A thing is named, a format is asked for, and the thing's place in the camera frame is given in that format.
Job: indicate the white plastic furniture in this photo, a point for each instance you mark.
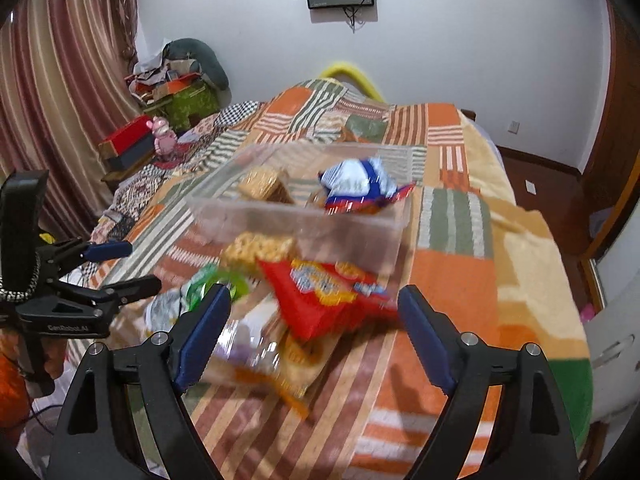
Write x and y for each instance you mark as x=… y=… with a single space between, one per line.
x=617 y=320

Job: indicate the yellow hoop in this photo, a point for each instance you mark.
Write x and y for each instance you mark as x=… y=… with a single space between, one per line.
x=350 y=71

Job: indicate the yellow peanut brittle bar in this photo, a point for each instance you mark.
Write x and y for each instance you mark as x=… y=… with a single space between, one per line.
x=255 y=250

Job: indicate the clear bag of biscuits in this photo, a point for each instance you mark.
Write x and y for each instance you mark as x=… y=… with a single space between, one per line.
x=270 y=360

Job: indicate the green patterned box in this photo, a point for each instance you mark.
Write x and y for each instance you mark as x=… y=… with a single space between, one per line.
x=190 y=105

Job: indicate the striped brown curtain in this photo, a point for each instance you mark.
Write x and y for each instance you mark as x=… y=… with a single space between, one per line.
x=60 y=85

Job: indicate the clear plastic container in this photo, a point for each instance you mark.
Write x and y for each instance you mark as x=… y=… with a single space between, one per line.
x=350 y=245

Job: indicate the pile of papers and boxes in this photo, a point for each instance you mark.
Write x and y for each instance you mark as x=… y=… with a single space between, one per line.
x=160 y=77

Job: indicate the red snack packet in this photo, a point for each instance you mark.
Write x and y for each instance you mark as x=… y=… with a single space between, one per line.
x=310 y=310

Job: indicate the brown cracker pack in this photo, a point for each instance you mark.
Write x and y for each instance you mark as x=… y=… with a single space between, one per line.
x=262 y=182

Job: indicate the wooden door frame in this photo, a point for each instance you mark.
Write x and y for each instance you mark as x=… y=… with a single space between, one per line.
x=612 y=135

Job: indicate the green white snack packet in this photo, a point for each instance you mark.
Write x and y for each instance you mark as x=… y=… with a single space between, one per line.
x=200 y=285

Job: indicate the orange cloth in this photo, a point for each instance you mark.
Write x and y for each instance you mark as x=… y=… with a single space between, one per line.
x=12 y=385

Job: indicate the blue white snack packet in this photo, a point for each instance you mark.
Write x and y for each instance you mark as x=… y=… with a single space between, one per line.
x=360 y=180

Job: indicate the pink plush toy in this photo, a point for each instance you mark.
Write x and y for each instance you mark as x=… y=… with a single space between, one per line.
x=164 y=135

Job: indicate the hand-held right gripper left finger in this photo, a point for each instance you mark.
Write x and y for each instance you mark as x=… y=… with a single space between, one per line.
x=205 y=330

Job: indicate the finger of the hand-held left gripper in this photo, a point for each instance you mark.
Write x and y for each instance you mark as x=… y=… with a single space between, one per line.
x=135 y=287
x=107 y=250

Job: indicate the dark grey box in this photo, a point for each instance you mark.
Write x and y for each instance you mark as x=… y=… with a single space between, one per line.
x=132 y=157

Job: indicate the red box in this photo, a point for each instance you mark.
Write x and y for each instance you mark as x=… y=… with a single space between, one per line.
x=125 y=135

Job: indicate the white wall socket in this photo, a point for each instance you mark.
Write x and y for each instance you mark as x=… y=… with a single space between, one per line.
x=513 y=126

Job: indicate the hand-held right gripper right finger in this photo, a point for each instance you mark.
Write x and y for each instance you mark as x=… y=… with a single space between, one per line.
x=425 y=340

